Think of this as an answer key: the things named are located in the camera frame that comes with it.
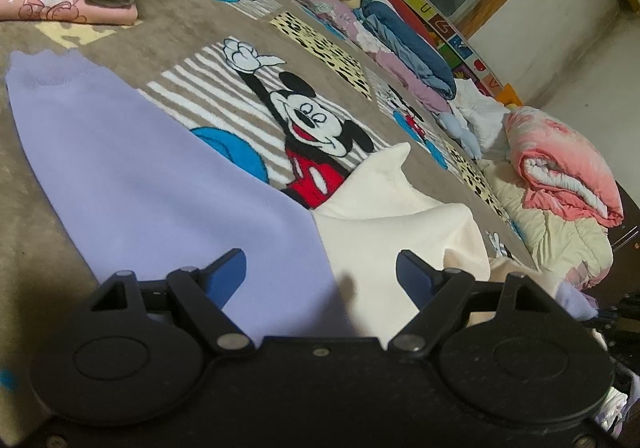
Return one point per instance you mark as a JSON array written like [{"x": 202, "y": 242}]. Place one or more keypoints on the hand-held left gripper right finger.
[{"x": 415, "y": 273}]

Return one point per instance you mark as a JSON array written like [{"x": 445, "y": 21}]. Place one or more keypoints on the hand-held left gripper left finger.
[{"x": 227, "y": 273}]

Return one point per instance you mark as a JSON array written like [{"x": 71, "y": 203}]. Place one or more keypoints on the cream and purple sequin sweatshirt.
[{"x": 125, "y": 167}]

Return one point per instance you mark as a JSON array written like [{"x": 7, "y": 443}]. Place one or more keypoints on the cream quilt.
[{"x": 550, "y": 238}]

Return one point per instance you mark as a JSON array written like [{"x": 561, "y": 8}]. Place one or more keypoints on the white crumpled cloth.
[{"x": 482, "y": 110}]

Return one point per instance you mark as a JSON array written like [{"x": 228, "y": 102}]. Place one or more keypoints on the pink rolled quilt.
[{"x": 565, "y": 162}]

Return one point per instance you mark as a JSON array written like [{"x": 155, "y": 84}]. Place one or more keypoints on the orange object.
[{"x": 510, "y": 95}]

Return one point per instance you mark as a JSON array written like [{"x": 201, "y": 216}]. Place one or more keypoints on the blue folded blanket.
[{"x": 410, "y": 47}]

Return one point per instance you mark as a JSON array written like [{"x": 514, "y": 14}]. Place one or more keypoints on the cartoon mouse printed blanket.
[{"x": 165, "y": 52}]

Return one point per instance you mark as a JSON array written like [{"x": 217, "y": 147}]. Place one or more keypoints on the colourful picture headboard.
[{"x": 450, "y": 30}]

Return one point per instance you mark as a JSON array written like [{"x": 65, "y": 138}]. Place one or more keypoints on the red pillow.
[{"x": 407, "y": 15}]

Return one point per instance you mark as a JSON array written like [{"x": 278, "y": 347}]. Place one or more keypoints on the pink folded garment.
[{"x": 65, "y": 10}]

